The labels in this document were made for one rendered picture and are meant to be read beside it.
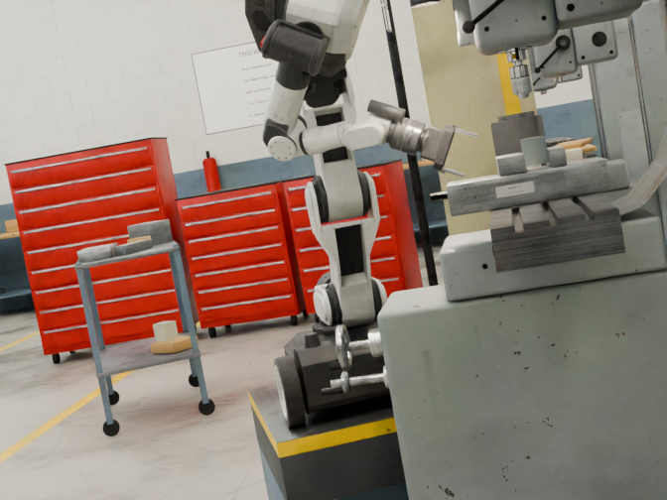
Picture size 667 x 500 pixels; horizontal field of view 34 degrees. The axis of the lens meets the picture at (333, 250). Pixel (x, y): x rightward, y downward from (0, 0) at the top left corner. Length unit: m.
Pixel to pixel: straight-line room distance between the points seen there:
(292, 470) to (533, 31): 1.32
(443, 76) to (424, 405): 2.06
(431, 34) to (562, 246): 2.49
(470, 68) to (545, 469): 2.15
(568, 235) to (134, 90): 10.52
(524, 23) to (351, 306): 1.11
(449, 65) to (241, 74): 7.72
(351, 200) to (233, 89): 8.89
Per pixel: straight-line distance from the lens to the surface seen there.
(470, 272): 2.50
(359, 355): 3.05
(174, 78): 12.17
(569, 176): 2.41
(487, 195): 2.41
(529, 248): 1.99
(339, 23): 2.85
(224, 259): 7.53
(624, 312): 2.54
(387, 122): 2.84
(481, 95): 4.37
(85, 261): 5.32
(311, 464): 3.01
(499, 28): 2.56
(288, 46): 2.77
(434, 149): 2.83
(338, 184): 3.14
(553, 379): 2.56
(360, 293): 3.26
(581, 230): 1.99
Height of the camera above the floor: 1.15
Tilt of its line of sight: 5 degrees down
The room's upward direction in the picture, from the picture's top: 10 degrees counter-clockwise
